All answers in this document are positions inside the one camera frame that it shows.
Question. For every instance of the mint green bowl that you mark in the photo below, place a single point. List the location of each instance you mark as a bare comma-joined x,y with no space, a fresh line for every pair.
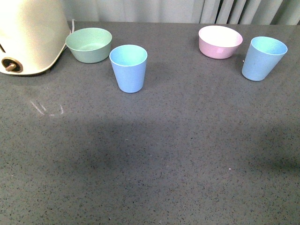
90,45

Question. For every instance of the grey-white curtain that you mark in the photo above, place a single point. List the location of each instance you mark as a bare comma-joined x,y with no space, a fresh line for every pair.
258,12

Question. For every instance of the blue cup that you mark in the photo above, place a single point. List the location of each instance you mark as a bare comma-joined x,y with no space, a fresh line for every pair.
263,54
129,66

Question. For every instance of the cream white toaster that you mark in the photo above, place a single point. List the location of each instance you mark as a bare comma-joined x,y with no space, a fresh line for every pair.
32,35

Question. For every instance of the pink bowl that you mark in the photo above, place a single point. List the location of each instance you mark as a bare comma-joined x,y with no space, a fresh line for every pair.
219,42

